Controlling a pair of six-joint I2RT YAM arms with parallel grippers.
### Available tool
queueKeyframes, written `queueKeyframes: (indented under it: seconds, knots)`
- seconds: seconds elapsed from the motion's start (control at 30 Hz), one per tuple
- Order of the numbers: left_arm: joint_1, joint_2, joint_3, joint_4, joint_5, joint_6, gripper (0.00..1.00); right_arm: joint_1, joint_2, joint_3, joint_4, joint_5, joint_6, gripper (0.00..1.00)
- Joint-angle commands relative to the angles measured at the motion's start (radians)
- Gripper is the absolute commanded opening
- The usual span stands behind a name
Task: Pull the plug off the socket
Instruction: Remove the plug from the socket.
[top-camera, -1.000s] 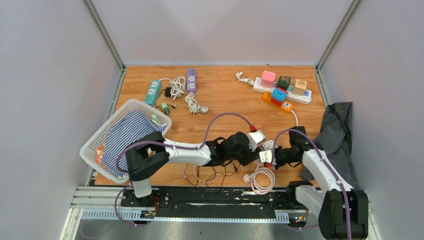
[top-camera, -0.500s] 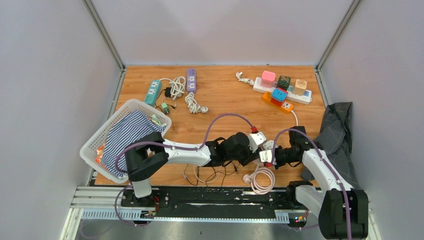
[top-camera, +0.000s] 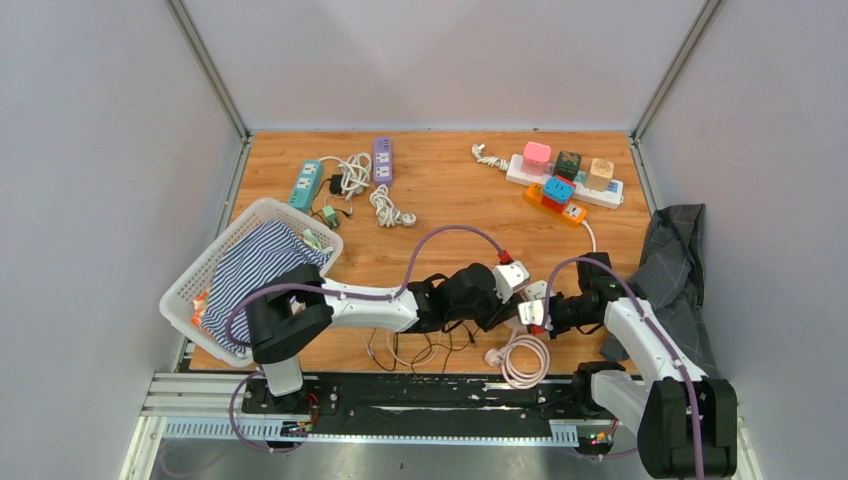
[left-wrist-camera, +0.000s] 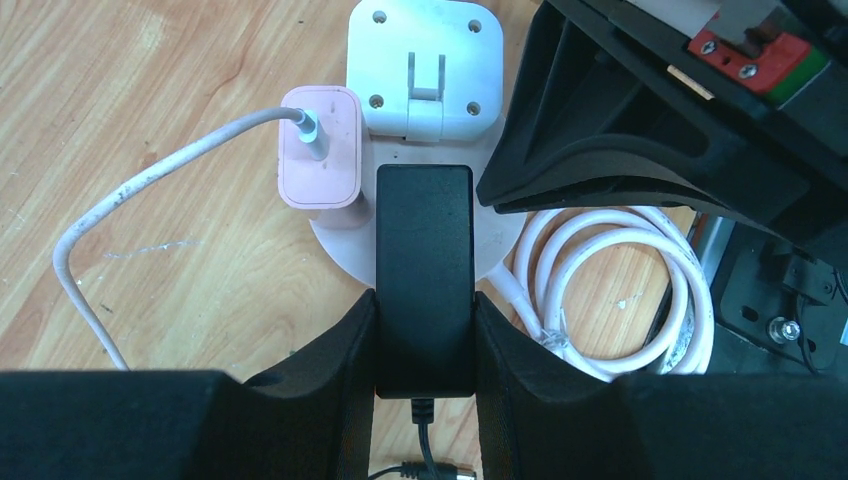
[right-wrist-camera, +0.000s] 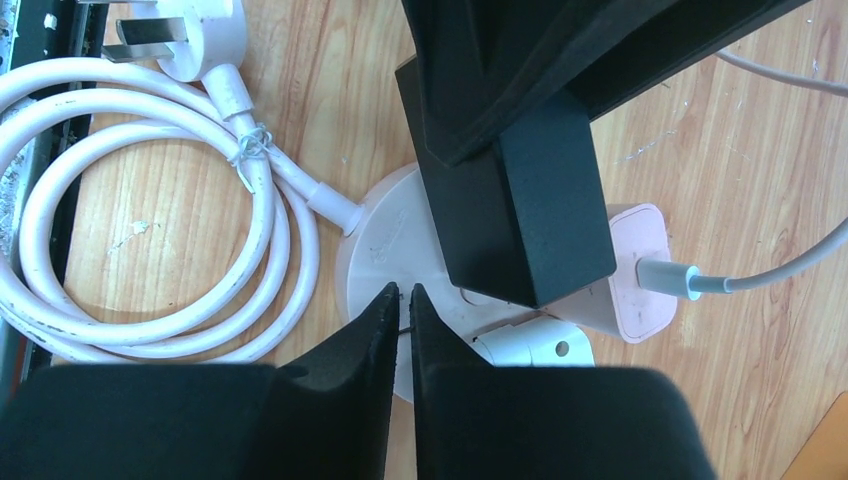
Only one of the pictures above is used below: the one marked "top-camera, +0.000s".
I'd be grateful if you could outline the white cable with plug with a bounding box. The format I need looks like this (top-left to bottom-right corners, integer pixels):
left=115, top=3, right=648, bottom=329
left=368, top=184, right=419, bottom=229

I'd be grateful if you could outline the dark green cube socket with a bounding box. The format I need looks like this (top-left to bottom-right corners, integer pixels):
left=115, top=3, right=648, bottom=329
left=552, top=150, right=582, bottom=182

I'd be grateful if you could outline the teal power strip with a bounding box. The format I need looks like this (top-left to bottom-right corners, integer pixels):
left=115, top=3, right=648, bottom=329
left=288, top=160, right=323, bottom=213

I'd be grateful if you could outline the black power adapter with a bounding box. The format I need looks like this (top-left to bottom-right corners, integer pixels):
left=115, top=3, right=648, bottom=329
left=309, top=174, right=354, bottom=230

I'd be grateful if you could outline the white plastic basket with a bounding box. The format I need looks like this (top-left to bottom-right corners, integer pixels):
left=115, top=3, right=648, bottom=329
left=159, top=198, right=344, bottom=368

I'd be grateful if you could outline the white power strip cable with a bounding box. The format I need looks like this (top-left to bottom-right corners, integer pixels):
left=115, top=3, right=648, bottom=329
left=319, top=150, right=374, bottom=200

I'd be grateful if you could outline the small white knotted cable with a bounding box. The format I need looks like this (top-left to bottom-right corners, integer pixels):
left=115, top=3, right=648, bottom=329
left=470, top=143, right=510, bottom=172

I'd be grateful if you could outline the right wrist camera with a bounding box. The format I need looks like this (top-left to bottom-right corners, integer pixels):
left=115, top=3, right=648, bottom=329
left=517, top=299, right=548, bottom=328

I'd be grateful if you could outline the beige cube socket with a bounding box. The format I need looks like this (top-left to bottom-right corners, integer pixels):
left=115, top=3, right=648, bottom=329
left=584, top=158, right=615, bottom=191

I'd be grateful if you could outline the thin black cable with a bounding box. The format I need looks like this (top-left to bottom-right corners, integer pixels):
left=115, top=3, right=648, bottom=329
left=367, top=321, right=482, bottom=374

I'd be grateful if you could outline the dark grey cloth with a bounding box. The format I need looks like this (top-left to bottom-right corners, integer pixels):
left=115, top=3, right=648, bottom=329
left=628, top=204, right=719, bottom=378

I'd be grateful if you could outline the orange power strip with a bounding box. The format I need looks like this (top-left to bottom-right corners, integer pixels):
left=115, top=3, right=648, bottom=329
left=523, top=184, right=587, bottom=228

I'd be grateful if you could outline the purple power strip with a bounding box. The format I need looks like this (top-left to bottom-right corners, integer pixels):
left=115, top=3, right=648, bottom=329
left=372, top=136, right=394, bottom=188

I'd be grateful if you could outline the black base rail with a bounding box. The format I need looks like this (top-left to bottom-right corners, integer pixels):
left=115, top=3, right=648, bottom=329
left=240, top=373, right=613, bottom=439

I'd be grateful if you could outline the pink cube socket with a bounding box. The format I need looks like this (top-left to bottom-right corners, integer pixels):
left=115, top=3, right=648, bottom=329
left=520, top=141, right=551, bottom=176

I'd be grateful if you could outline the blue cube socket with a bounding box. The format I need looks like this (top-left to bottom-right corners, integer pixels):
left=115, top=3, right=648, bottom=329
left=543, top=176, right=576, bottom=205

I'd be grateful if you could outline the striped blue white cloth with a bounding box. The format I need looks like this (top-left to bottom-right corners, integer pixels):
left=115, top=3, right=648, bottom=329
left=201, top=221, right=333, bottom=356

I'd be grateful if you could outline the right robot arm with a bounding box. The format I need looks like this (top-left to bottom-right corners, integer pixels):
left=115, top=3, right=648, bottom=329
left=543, top=253, right=738, bottom=479

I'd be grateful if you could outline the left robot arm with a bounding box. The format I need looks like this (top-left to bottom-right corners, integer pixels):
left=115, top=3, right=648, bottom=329
left=238, top=261, right=530, bottom=413

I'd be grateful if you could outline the green cube adapter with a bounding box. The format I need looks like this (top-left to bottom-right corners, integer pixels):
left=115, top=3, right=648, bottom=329
left=321, top=205, right=340, bottom=230

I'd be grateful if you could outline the white long power strip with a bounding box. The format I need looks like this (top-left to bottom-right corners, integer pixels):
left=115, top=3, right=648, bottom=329
left=505, top=154, right=624, bottom=209

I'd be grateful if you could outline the red cube socket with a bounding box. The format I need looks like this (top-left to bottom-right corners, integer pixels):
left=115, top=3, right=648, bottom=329
left=540, top=175, right=575, bottom=213

